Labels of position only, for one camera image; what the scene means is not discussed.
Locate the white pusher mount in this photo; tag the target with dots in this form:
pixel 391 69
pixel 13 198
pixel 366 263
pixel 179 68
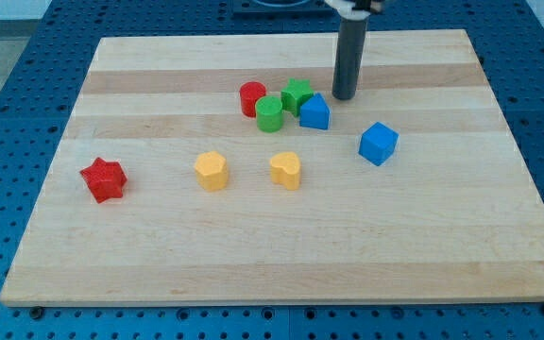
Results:
pixel 356 9

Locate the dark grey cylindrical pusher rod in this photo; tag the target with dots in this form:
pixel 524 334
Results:
pixel 348 57

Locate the blue cube block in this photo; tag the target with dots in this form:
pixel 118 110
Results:
pixel 378 143

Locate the blue triangle block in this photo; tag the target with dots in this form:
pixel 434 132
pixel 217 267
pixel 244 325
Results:
pixel 315 113

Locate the green star block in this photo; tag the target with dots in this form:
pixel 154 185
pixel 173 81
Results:
pixel 295 94

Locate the green cylinder block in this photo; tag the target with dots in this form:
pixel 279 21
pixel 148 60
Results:
pixel 269 115

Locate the red cylinder block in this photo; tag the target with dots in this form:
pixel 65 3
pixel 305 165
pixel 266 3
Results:
pixel 250 92

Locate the yellow heart block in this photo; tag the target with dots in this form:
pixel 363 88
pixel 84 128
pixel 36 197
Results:
pixel 285 170

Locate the yellow pentagon block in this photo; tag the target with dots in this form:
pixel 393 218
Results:
pixel 211 170

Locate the wooden board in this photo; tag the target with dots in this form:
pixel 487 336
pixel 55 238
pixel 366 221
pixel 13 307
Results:
pixel 453 216

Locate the red star block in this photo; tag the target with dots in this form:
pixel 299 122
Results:
pixel 104 179

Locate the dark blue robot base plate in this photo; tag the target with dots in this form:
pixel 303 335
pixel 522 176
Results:
pixel 278 8

